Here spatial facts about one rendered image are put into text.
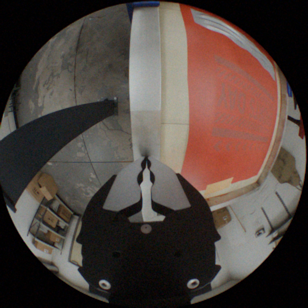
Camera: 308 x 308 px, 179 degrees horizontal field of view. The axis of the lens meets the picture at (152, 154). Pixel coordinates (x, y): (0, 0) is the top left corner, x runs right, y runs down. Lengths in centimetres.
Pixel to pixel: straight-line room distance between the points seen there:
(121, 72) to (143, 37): 109
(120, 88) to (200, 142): 110
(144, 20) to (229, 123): 24
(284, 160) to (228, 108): 208
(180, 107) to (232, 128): 13
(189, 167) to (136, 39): 24
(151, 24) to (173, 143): 20
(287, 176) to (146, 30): 230
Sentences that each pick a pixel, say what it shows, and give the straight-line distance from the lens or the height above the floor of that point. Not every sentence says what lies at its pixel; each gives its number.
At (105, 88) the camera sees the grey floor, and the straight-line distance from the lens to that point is 126.
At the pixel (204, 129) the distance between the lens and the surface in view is 19.
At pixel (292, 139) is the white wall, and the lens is 229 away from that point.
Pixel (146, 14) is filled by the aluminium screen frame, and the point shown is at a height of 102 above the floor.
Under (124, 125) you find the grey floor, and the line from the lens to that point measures 122.
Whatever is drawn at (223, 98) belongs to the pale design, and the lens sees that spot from 21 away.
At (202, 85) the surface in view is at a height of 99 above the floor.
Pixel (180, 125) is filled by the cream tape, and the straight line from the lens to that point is 17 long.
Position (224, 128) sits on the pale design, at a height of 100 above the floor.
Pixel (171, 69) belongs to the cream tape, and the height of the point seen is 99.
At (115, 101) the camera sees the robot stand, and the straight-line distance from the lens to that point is 119.
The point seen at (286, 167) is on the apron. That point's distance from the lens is 228.
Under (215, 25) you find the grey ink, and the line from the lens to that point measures 30.
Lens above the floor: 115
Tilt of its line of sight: 58 degrees down
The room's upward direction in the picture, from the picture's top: 175 degrees clockwise
